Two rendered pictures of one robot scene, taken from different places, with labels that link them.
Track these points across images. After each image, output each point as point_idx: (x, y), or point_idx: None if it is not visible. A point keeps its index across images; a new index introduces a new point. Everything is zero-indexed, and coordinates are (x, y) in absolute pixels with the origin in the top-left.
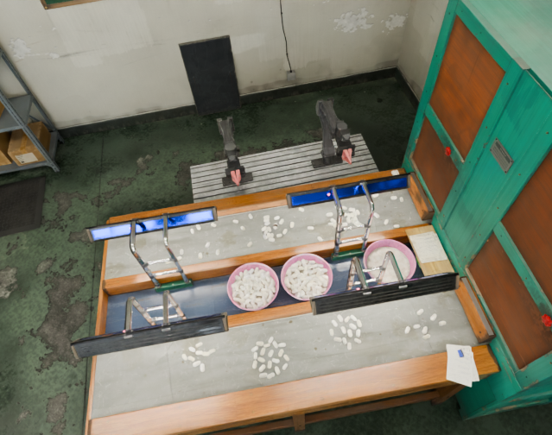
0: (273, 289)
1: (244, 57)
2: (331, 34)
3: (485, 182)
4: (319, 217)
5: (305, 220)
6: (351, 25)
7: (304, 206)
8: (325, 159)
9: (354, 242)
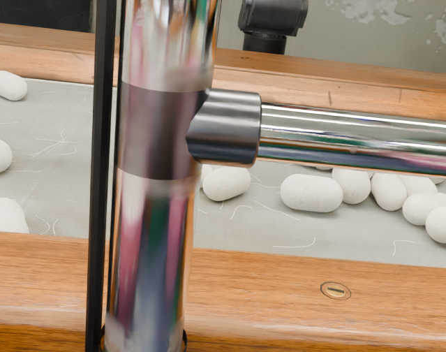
0: None
1: (119, 10)
2: (318, 12)
3: None
4: (113, 137)
5: None
6: (363, 5)
7: (45, 92)
8: (252, 49)
9: (441, 327)
